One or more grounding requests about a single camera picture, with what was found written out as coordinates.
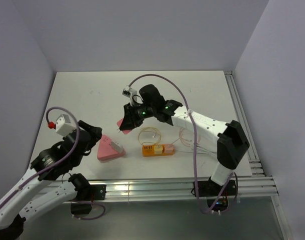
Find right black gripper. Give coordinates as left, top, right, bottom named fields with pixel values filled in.
left=120, top=101, right=156, bottom=131

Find pink square charger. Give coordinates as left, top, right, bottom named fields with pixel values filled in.
left=116, top=118, right=132, bottom=135

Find pink triangular power strip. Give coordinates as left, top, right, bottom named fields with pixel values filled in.
left=97, top=134, right=126, bottom=162

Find yellow cable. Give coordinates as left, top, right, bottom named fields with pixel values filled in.
left=138, top=127, right=162, bottom=148

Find white square charger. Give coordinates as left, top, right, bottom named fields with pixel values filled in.
left=110, top=140, right=124, bottom=153

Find orange power strip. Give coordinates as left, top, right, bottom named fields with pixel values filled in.
left=142, top=144, right=175, bottom=157

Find yellow plug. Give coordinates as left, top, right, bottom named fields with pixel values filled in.
left=153, top=145, right=164, bottom=155

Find pink plug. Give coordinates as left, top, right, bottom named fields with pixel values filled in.
left=163, top=144, right=175, bottom=154

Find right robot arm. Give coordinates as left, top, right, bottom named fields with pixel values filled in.
left=119, top=84, right=250, bottom=195

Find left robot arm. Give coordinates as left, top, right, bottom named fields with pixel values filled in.
left=0, top=120, right=103, bottom=240

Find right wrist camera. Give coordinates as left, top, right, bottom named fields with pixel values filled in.
left=122, top=85, right=142, bottom=106

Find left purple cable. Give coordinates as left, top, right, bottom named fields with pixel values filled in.
left=0, top=106, right=106, bottom=221

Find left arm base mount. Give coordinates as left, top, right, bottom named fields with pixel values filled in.
left=70, top=184, right=107, bottom=218

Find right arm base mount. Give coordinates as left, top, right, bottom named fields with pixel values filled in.
left=198, top=179, right=239, bottom=214

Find aluminium rail frame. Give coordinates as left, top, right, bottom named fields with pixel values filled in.
left=4, top=70, right=293, bottom=240

